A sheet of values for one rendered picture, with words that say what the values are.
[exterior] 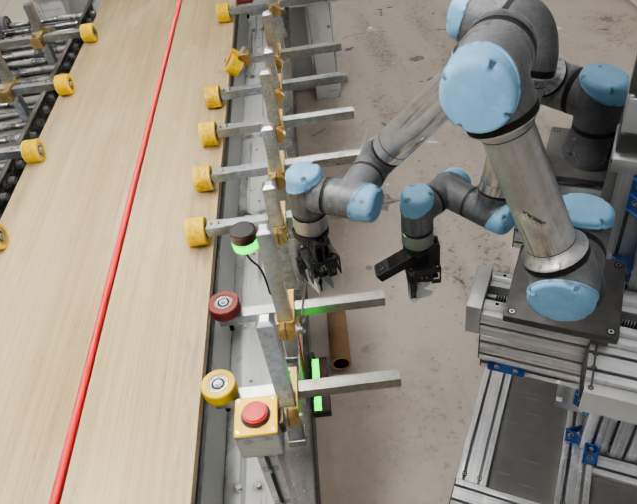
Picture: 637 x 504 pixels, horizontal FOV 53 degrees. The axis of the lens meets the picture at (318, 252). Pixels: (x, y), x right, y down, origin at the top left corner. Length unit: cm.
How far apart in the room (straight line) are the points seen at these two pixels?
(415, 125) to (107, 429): 93
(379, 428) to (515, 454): 53
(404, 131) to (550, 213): 32
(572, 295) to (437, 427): 134
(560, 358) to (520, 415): 71
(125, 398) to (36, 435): 20
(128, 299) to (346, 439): 103
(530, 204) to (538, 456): 122
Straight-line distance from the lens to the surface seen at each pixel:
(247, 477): 169
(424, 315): 274
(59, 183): 231
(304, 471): 158
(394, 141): 126
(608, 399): 141
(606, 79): 170
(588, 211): 129
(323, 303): 165
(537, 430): 221
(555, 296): 118
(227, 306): 164
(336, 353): 254
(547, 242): 113
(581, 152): 176
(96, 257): 194
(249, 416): 104
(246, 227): 143
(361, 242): 307
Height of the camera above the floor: 209
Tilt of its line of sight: 43 degrees down
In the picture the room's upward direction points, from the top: 10 degrees counter-clockwise
